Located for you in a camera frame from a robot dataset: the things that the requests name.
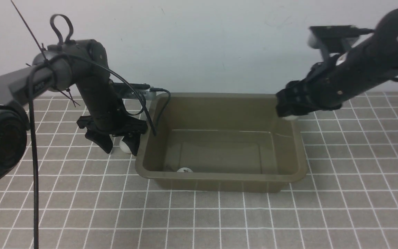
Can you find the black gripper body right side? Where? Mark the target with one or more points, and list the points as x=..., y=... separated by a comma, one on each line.
x=298, y=98

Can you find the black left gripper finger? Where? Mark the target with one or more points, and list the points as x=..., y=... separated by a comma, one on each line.
x=133, y=141
x=102, y=140

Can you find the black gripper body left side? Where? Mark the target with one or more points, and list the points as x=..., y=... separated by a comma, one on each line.
x=117, y=124

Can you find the white ping-pong ball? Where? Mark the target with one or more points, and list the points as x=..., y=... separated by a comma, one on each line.
x=290, y=118
x=124, y=147
x=184, y=169

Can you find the black robot arm left side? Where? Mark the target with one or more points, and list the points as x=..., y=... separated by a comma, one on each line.
x=82, y=63

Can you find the olive green plastic bin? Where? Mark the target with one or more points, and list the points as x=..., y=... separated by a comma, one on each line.
x=232, y=142

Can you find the grey checkered table cloth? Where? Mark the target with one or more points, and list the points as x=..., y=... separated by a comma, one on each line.
x=348, y=200

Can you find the wrist camera left side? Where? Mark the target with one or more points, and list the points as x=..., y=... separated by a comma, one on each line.
x=124, y=91

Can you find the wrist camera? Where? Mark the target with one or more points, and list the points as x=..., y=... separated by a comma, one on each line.
x=335, y=39
x=124, y=91

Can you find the wrist camera right side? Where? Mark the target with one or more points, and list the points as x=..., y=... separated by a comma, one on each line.
x=335, y=39

